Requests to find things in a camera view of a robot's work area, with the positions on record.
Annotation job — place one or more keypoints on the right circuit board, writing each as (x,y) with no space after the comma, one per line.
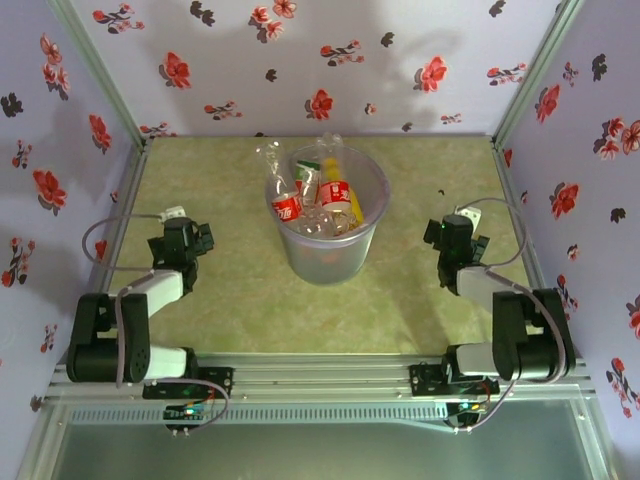
(467,407)

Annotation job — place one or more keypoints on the aluminium front rail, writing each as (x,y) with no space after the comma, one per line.
(320,375)

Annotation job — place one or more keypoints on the aluminium frame post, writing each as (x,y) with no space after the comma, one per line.
(108,80)
(536,70)

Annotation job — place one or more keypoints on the left circuit board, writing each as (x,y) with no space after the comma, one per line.
(185,412)

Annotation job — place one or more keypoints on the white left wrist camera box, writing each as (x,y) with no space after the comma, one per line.
(173,212)

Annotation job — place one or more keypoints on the translucent grey plastic bin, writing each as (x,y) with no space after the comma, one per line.
(325,265)

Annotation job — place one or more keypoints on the circuit board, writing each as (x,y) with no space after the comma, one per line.
(467,407)
(185,412)

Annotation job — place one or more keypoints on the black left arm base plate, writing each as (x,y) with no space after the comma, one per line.
(220,380)

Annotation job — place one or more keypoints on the clear bottle red cola label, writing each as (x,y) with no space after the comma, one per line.
(287,207)

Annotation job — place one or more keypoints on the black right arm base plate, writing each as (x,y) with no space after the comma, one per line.
(425,380)

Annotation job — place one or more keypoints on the clear plastic bottle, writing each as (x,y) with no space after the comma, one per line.
(346,221)
(315,222)

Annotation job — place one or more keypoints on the clear bottle green label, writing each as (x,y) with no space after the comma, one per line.
(305,172)

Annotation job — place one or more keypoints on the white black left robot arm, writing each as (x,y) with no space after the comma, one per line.
(150,292)

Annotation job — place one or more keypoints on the aluminium table side rail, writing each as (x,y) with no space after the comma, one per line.
(506,175)
(136,161)

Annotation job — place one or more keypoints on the yellow plastic bottle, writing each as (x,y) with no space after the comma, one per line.
(357,207)

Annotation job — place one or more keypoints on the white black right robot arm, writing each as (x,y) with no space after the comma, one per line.
(510,340)

